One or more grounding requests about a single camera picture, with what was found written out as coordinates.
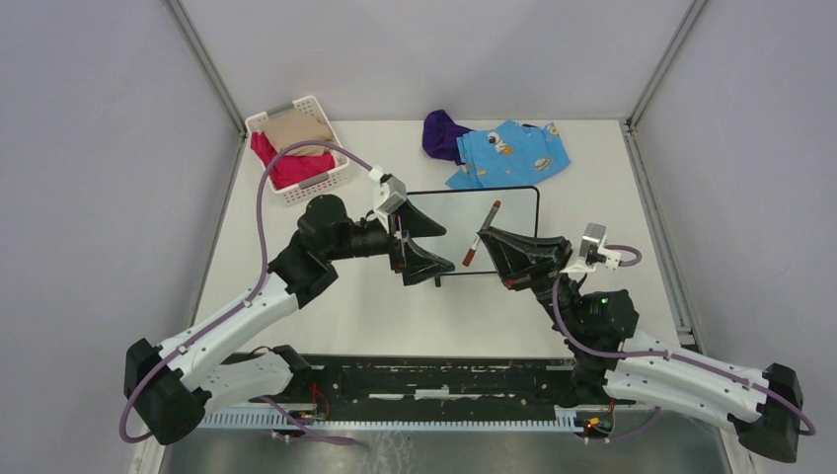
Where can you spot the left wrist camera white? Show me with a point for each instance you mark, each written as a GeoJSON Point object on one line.
{"type": "Point", "coordinates": [389, 194]}

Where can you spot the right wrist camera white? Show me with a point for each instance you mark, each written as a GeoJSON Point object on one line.
{"type": "Point", "coordinates": [592, 252]}

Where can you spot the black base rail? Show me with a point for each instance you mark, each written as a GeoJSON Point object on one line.
{"type": "Point", "coordinates": [413, 389]}

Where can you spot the beige folded cloth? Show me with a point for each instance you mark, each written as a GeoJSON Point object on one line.
{"type": "Point", "coordinates": [295, 126]}

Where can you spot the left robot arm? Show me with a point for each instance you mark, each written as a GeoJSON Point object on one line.
{"type": "Point", "coordinates": [170, 387]}

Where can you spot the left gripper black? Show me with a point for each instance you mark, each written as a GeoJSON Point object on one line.
{"type": "Point", "coordinates": [417, 265]}

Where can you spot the blue patterned cloth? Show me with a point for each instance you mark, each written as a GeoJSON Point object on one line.
{"type": "Point", "coordinates": [511, 155]}

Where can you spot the whiteboard with black frame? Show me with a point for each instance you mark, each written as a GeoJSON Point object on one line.
{"type": "Point", "coordinates": [463, 212]}

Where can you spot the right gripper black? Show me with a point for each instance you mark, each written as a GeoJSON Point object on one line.
{"type": "Point", "coordinates": [519, 272]}

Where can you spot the pink cloth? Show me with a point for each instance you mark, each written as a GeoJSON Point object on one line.
{"type": "Point", "coordinates": [291, 169]}

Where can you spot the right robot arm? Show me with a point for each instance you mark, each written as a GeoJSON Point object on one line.
{"type": "Point", "coordinates": [616, 360]}

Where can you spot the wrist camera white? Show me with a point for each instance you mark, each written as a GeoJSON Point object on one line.
{"type": "Point", "coordinates": [592, 252]}
{"type": "Point", "coordinates": [389, 194]}

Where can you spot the purple cloth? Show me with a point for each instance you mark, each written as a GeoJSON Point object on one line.
{"type": "Point", "coordinates": [439, 137]}

